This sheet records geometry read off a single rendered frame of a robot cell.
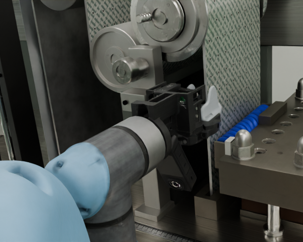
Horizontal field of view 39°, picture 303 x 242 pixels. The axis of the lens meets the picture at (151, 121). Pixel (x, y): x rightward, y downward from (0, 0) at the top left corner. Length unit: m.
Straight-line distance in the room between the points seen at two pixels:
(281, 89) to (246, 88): 2.71
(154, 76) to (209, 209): 0.25
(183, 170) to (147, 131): 0.13
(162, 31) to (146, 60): 0.05
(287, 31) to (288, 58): 2.51
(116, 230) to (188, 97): 0.21
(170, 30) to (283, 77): 2.88
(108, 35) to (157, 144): 0.32
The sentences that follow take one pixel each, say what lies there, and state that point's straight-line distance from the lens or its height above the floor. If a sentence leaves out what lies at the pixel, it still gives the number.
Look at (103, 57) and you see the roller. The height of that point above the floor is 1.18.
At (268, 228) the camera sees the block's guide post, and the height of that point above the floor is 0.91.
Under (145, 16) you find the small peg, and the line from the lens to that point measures 0.69.
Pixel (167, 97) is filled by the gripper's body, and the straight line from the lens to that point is 0.58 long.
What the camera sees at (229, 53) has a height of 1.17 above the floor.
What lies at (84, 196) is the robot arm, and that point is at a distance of 0.45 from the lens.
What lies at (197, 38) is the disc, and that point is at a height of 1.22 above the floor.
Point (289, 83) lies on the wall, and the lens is 3.53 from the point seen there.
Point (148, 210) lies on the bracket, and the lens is 0.80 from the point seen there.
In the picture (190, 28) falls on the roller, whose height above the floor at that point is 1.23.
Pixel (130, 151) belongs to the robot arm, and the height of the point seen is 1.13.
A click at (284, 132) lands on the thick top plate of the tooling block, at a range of 0.80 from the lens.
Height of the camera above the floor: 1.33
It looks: 19 degrees down
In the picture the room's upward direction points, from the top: 6 degrees counter-clockwise
